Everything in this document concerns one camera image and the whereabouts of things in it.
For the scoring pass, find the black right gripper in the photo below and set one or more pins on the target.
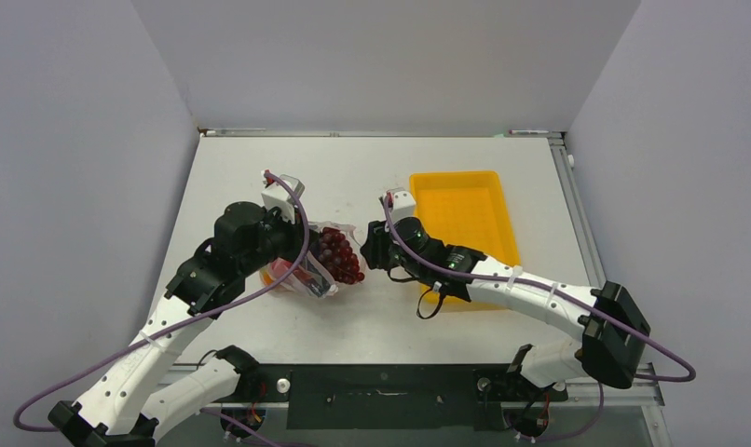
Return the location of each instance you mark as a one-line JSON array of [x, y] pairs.
[[375, 250]]

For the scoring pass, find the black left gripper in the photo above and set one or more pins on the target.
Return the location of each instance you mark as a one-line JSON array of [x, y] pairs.
[[294, 232]]

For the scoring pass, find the clear zip top bag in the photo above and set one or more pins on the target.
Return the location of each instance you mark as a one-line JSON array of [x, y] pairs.
[[310, 279]]

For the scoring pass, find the red grape bunch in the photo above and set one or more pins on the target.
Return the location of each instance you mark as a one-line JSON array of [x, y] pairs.
[[336, 253]]

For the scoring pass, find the yellow plastic tray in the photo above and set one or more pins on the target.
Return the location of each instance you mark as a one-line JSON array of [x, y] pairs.
[[466, 208]]

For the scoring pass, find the red tomato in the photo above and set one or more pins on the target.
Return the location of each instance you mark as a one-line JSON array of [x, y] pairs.
[[277, 269]]

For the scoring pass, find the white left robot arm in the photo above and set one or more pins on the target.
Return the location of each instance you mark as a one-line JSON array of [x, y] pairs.
[[125, 407]]

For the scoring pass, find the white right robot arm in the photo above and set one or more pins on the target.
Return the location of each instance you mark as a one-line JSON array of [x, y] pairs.
[[564, 307]]

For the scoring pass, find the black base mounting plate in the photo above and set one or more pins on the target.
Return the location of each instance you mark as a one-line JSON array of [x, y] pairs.
[[392, 396]]

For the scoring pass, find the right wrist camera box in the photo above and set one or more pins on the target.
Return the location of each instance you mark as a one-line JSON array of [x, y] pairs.
[[400, 204]]

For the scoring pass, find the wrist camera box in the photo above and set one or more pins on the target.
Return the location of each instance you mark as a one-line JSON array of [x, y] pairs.
[[400, 204], [276, 196]]

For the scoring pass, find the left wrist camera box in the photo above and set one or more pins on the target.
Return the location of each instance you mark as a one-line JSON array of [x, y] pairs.
[[276, 196]]

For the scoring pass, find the aluminium frame rail back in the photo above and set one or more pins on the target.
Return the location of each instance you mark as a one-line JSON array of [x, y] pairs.
[[275, 133]]

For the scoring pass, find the aluminium frame rail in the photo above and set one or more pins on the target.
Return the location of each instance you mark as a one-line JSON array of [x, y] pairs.
[[588, 247], [275, 133]]

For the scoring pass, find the aluminium frame rail right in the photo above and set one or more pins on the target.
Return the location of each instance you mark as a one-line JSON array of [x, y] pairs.
[[588, 247]]

